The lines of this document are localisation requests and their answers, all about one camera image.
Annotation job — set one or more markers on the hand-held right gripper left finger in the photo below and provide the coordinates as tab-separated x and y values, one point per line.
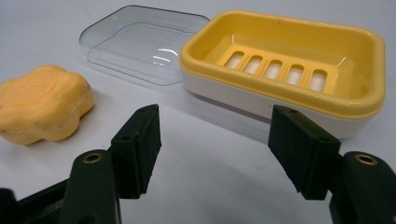
134	152

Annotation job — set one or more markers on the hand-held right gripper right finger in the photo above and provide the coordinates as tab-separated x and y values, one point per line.
306	155

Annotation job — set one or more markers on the yellow and white soap box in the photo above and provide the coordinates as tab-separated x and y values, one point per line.
280	71

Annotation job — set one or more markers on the yellow soap bar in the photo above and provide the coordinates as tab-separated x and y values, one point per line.
43	102

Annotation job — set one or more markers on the clear plastic soap box lid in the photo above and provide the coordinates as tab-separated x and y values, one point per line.
137	43

